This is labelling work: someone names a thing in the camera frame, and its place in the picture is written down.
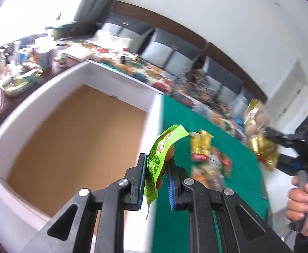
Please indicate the person's right hand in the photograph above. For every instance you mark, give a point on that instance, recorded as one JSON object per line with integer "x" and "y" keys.
{"x": 300, "y": 203}

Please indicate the grey and black pillow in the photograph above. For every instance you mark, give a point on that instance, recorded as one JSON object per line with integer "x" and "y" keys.
{"x": 169, "y": 50}
{"x": 222, "y": 81}
{"x": 128, "y": 27}

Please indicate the green snack packet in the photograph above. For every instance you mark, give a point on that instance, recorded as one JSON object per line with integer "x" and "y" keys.
{"x": 156, "y": 163}

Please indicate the gold snack packet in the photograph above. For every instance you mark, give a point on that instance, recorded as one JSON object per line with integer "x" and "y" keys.
{"x": 201, "y": 143}

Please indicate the brown wooden headboard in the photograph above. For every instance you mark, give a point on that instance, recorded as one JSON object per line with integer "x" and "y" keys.
{"x": 222, "y": 55}

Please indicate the blue and white can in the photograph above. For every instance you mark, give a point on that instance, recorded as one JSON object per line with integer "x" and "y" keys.
{"x": 23, "y": 55}

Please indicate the white door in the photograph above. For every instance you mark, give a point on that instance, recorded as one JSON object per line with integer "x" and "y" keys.
{"x": 293, "y": 89}

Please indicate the white box with cardboard bottom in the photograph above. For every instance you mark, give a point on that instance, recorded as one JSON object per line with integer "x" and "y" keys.
{"x": 117, "y": 84}

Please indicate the green table cloth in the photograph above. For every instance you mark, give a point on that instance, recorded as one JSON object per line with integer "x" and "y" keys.
{"x": 181, "y": 116}

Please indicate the grey curtain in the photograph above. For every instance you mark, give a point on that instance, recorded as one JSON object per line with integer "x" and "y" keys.
{"x": 96, "y": 0}

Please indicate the white pillow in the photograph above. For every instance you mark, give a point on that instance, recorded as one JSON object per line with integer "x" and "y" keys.
{"x": 111, "y": 39}

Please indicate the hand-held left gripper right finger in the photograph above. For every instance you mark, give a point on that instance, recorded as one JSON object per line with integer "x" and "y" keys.
{"x": 171, "y": 189}

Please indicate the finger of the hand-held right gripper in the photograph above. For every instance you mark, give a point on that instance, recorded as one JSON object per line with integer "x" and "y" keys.
{"x": 288, "y": 164}
{"x": 280, "y": 138}

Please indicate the small green jar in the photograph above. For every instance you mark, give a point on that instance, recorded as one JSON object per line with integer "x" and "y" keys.
{"x": 62, "y": 60}

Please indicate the red snack packet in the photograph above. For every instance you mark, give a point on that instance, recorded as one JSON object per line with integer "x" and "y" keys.
{"x": 225, "y": 164}

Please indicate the patterned paper cup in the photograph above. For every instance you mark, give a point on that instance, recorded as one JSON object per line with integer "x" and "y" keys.
{"x": 45, "y": 56}

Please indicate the orange patterned snack packet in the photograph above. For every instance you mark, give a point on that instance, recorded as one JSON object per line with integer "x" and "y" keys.
{"x": 205, "y": 176}

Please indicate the green patterned tray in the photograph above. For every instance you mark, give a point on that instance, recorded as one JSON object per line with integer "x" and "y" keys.
{"x": 19, "y": 83}

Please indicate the gold bag of round snacks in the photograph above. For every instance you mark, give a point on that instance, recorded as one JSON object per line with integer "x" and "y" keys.
{"x": 258, "y": 129}

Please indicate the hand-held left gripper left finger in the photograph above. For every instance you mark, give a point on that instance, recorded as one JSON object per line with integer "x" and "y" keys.
{"x": 141, "y": 187}

